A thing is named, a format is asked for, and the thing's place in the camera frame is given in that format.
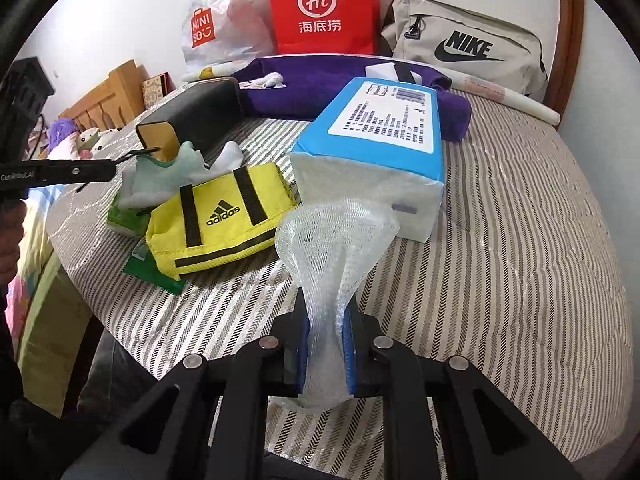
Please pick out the brown wooden door frame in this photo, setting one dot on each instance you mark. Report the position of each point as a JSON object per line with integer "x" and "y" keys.
{"x": 570, "y": 35}

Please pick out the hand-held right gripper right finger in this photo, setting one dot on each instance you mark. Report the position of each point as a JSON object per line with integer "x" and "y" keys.
{"x": 350, "y": 355}

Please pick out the purple fluffy plush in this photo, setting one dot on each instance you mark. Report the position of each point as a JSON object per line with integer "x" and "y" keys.
{"x": 62, "y": 127}

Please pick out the white cloth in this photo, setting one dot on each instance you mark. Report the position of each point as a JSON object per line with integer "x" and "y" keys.
{"x": 270, "y": 80}

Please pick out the purple fabric storage tray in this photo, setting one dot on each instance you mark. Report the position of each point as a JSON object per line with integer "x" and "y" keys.
{"x": 300, "y": 90}

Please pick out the dark green tea tin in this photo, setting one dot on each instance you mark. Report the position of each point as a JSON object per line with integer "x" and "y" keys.
{"x": 200, "y": 105}

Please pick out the mint green sock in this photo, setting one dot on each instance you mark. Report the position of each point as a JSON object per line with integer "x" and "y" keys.
{"x": 160, "y": 180}

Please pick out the white rolled paper poster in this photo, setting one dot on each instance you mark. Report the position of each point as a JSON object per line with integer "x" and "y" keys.
{"x": 530, "y": 105}

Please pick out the blue tissue pack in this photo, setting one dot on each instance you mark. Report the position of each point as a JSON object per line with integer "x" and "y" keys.
{"x": 380, "y": 160}

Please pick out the green wet wipes pack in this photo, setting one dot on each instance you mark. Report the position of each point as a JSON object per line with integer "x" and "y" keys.
{"x": 122, "y": 220}

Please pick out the small yellow bag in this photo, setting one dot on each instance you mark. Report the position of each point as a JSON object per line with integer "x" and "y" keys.
{"x": 220, "y": 230}

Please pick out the grey waist bag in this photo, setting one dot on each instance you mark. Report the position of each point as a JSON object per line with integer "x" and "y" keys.
{"x": 450, "y": 50}

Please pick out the wooden bed headboard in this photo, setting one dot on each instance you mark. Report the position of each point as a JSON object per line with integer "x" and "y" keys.
{"x": 120, "y": 90}

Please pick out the white plastic shopping bag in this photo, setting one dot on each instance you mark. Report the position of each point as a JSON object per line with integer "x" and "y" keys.
{"x": 220, "y": 10}

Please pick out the patterned book box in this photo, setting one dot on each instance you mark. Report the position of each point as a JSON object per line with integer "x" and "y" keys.
{"x": 155, "y": 91}

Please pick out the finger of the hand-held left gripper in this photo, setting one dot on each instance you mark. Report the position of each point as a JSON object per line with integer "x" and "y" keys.
{"x": 85, "y": 170}

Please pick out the green sachet packet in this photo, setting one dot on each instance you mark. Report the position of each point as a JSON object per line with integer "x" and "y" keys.
{"x": 150, "y": 270}

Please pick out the white sock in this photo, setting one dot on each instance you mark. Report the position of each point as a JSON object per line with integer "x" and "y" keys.
{"x": 227, "y": 157}

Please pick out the white foam net sleeve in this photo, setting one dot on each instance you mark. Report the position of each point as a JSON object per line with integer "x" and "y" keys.
{"x": 330, "y": 250}

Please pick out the red paper carrier bag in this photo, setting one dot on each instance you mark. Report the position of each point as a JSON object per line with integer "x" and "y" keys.
{"x": 320, "y": 10}

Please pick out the spotted white plush toy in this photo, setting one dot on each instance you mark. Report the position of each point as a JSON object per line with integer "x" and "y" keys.
{"x": 92, "y": 139}

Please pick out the person's legs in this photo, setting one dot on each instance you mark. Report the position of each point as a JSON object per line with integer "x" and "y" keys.
{"x": 115, "y": 365}

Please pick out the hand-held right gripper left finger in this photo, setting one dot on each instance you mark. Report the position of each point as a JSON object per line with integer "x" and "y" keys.
{"x": 301, "y": 355}

